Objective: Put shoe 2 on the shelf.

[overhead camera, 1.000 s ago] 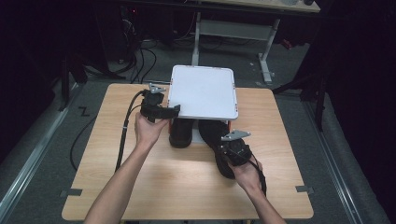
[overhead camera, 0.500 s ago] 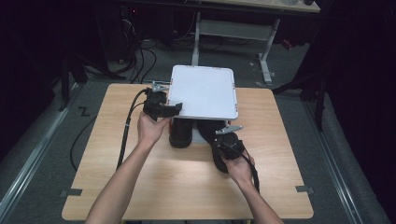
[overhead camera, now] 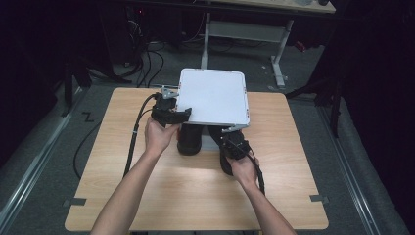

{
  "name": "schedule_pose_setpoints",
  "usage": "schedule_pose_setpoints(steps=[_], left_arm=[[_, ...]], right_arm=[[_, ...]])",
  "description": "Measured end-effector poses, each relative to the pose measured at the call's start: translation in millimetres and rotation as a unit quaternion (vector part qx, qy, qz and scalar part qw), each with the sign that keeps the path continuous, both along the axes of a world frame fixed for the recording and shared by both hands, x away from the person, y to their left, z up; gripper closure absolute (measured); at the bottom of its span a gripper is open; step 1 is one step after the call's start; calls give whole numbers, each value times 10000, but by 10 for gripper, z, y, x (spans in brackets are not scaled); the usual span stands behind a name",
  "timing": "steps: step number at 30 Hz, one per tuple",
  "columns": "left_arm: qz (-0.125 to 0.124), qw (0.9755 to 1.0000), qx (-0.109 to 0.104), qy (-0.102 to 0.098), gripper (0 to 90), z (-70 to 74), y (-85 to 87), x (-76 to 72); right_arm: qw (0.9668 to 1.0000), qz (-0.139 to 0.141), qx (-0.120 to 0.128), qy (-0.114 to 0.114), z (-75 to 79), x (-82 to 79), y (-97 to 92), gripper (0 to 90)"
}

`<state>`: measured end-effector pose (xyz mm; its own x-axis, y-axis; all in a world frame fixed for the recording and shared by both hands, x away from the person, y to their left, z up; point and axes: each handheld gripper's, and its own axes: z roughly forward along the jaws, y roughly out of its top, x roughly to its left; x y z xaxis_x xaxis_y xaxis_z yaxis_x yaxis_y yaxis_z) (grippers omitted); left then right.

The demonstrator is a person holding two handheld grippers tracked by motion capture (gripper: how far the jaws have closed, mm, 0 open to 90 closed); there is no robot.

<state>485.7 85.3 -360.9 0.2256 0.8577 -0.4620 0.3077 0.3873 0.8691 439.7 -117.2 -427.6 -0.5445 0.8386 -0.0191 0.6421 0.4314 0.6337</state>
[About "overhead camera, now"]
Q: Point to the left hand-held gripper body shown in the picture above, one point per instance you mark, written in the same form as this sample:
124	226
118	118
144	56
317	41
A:
164	106

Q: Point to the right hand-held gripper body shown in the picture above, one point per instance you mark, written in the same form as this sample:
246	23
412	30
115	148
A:
236	143

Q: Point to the black shoe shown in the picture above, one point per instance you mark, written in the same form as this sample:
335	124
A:
225	164
191	140

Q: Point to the white two-tier shoe rack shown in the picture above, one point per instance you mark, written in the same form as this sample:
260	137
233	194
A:
213	96

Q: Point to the person's left hand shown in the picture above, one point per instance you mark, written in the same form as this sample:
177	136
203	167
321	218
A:
158	137

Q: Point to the person's right hand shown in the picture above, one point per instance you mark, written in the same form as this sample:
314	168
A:
244	171

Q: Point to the dark computer tower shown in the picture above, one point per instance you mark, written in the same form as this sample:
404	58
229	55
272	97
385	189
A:
130	32

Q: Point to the grey tape piece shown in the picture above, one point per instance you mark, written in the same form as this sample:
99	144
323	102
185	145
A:
319	198
75	201

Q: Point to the black tripod stand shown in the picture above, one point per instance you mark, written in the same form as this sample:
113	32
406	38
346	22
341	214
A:
335	114

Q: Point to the small red object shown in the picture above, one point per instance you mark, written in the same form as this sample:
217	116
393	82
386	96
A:
300	46

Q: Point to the desk with white metal frame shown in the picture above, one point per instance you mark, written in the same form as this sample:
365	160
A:
244	31

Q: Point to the metal floor rail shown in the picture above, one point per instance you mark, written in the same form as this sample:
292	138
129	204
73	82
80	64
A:
36	163
349	173

